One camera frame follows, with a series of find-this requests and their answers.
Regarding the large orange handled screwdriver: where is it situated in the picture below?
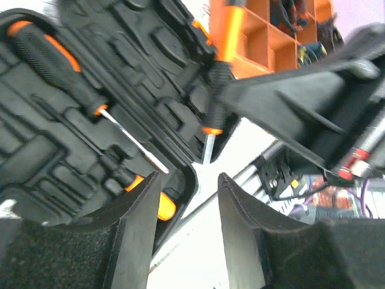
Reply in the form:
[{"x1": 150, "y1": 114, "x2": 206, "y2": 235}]
[{"x1": 7, "y1": 20, "x2": 169, "y2": 174}]

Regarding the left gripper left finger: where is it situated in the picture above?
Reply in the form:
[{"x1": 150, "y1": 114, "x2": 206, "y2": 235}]
[{"x1": 1, "y1": 173, "x2": 161, "y2": 288}]

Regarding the wooden compartment tray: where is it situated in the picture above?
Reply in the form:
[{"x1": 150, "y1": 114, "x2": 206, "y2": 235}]
[{"x1": 209, "y1": 0, "x2": 334, "y2": 78}]

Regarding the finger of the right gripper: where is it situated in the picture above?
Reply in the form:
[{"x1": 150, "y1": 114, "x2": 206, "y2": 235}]
[{"x1": 219, "y1": 23, "x2": 384, "y2": 169}]

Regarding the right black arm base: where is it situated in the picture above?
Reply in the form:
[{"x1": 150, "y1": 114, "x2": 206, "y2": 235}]
[{"x1": 255, "y1": 143, "x2": 299, "y2": 200}]

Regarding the black plastic tool case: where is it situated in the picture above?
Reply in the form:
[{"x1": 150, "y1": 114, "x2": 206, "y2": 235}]
[{"x1": 0, "y1": 0, "x2": 241, "y2": 256}]

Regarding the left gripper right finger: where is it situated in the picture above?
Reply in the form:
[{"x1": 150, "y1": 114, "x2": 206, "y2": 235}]
[{"x1": 217, "y1": 172, "x2": 385, "y2": 289}]

